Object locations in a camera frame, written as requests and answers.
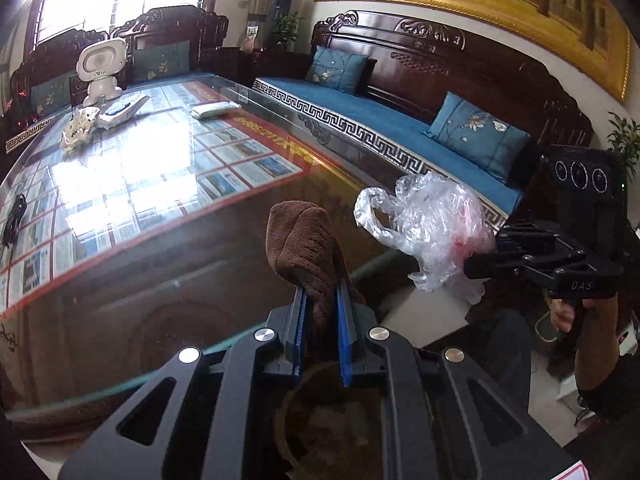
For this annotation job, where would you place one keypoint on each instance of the person's leg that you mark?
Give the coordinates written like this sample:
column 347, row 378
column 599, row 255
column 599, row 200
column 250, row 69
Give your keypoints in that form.
column 500, row 350

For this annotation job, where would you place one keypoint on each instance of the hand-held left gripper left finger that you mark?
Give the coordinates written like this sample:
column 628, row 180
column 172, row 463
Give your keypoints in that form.
column 300, row 332

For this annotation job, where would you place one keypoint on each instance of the dark wooden side table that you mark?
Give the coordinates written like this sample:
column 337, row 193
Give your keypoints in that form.
column 260, row 65

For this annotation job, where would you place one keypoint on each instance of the leafy green houseplant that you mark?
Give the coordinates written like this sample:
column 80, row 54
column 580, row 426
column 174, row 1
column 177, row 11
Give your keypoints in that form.
column 625, row 145

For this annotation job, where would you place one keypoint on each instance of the brown knitted cloth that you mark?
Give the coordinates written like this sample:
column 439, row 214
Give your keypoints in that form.
column 305, row 250

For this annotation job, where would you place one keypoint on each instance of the person's right hand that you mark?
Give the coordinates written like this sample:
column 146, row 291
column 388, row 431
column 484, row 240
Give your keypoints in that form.
column 560, row 317

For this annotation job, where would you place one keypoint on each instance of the white robot toy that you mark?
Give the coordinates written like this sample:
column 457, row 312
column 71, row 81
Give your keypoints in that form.
column 102, row 67

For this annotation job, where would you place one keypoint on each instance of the small standing card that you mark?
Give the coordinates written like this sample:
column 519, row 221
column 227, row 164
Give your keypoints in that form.
column 251, row 37

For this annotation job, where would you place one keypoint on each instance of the clear plastic bag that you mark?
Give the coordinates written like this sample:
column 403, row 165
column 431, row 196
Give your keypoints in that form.
column 432, row 225

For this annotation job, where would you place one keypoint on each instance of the tall dark floor appliance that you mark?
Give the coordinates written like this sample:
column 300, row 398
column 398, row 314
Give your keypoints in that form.
column 283, row 5

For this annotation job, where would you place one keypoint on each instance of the clear snack bag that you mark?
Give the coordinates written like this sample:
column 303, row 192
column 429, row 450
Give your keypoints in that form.
column 79, row 130

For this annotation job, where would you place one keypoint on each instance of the long carved blue sofa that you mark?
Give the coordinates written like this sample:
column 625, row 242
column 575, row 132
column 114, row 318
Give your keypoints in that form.
column 390, row 115

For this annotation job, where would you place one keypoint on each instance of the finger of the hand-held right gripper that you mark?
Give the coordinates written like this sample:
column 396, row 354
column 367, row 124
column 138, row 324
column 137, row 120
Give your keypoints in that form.
column 530, row 237
column 505, row 264

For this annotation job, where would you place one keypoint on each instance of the small potted plant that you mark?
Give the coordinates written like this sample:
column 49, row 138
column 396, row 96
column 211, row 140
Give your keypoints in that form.
column 289, row 30

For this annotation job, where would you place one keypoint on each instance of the gold framed painting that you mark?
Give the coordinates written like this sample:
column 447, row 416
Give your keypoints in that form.
column 500, row 10

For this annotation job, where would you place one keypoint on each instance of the teal flowered cushion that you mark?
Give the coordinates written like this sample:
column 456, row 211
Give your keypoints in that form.
column 162, row 60
column 50, row 92
column 477, row 137
column 335, row 70

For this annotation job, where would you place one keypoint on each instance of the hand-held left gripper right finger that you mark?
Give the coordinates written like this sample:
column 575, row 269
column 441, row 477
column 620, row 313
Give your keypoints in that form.
column 343, row 332

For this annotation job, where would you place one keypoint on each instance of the brown round bin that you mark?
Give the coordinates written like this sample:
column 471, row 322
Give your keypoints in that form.
column 312, row 420

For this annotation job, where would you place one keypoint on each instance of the white tissue pack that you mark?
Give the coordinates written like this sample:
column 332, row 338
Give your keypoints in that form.
column 215, row 110

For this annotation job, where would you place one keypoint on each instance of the person's right forearm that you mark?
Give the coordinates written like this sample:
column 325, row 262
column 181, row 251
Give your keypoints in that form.
column 600, row 365

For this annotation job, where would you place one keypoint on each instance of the carved wooden sofa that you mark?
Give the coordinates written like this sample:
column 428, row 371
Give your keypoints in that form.
column 200, row 35

